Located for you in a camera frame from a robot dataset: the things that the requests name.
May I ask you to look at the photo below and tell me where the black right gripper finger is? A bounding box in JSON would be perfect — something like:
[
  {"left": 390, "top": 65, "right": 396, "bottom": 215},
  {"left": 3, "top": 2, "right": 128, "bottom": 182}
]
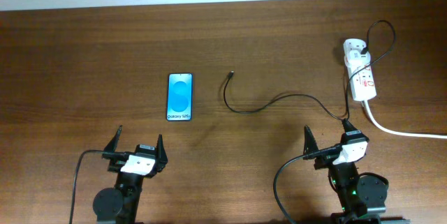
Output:
[
  {"left": 303, "top": 125, "right": 319, "bottom": 158},
  {"left": 342, "top": 119, "right": 357, "bottom": 133}
]

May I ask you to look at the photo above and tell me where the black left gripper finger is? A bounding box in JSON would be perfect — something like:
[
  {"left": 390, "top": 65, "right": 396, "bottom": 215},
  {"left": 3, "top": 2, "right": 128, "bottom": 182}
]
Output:
[
  {"left": 156, "top": 134, "right": 168, "bottom": 169},
  {"left": 103, "top": 125, "right": 122, "bottom": 152}
]

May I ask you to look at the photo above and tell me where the black USB charging cable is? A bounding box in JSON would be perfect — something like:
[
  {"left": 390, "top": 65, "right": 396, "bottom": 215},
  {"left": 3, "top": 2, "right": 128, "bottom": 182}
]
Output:
[{"left": 222, "top": 20, "right": 397, "bottom": 121}]

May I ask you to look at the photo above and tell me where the blue screen Galaxy smartphone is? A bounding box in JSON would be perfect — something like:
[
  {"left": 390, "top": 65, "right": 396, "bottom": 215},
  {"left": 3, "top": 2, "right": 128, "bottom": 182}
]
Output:
[{"left": 166, "top": 73, "right": 193, "bottom": 121}]

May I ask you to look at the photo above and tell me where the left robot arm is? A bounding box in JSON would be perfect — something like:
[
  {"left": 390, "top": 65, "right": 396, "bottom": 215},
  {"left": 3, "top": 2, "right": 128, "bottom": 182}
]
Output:
[{"left": 92, "top": 127, "right": 168, "bottom": 224}]

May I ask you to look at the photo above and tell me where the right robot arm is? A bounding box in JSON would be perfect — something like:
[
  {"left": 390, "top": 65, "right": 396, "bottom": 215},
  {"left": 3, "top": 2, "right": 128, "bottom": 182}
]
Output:
[{"left": 303, "top": 119, "right": 389, "bottom": 223}]

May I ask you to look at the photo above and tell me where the white USB charger plug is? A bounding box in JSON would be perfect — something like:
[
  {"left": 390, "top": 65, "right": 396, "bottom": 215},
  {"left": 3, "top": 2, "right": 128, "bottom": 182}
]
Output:
[{"left": 344, "top": 50, "right": 371, "bottom": 68}]

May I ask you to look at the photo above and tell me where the white power strip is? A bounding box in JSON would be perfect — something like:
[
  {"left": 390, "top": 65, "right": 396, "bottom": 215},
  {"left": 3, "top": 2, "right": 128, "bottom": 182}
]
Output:
[{"left": 343, "top": 38, "right": 376, "bottom": 102}]

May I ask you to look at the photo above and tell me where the black left camera cable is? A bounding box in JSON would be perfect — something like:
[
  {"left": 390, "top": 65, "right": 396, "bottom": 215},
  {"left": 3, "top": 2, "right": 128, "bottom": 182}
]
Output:
[{"left": 68, "top": 149, "right": 129, "bottom": 224}]

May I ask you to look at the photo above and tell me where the black camera cable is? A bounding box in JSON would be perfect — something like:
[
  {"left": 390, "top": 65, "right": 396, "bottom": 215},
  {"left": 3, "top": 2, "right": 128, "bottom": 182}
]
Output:
[
  {"left": 272, "top": 145, "right": 342, "bottom": 224},
  {"left": 68, "top": 149, "right": 129, "bottom": 224}
]

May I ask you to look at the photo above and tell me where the black right camera cable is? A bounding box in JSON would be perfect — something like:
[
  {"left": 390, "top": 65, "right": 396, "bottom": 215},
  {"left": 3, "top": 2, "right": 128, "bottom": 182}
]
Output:
[{"left": 272, "top": 145, "right": 342, "bottom": 224}]

